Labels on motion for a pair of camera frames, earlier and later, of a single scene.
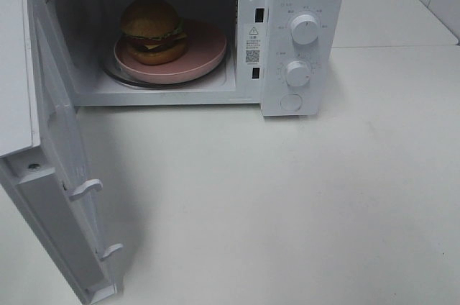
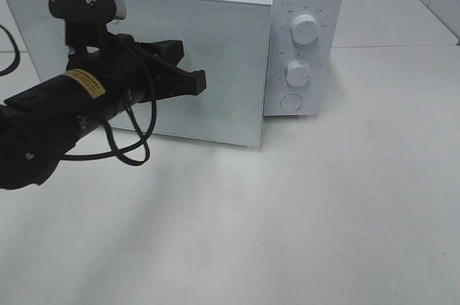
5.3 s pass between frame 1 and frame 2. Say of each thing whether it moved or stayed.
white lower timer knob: stayed
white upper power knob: stayed
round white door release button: stayed
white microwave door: moved
